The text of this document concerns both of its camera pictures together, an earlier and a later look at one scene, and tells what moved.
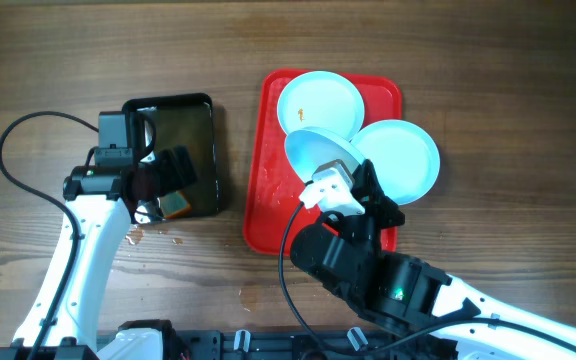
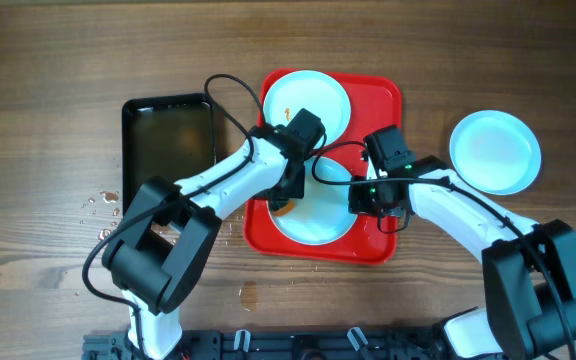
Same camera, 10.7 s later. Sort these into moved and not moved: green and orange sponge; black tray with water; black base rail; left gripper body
Moved: green and orange sponge; left gripper body
Not moved: black base rail; black tray with water
